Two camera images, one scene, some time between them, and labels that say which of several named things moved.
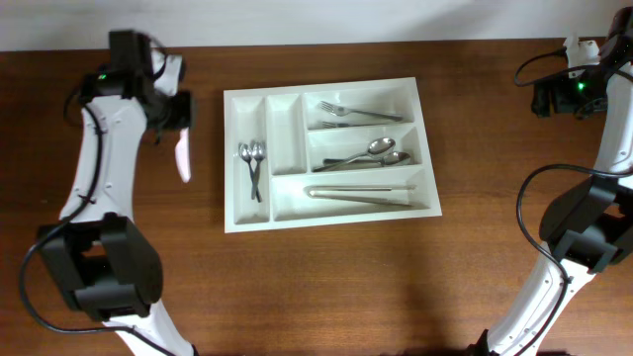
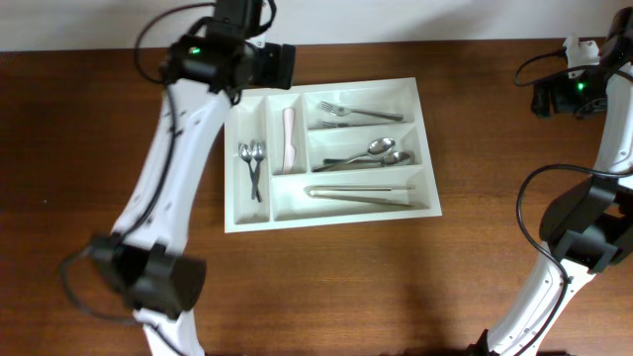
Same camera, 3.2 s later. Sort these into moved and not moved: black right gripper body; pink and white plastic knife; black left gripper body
Moved: pink and white plastic knife; black left gripper body
Not moved: black right gripper body
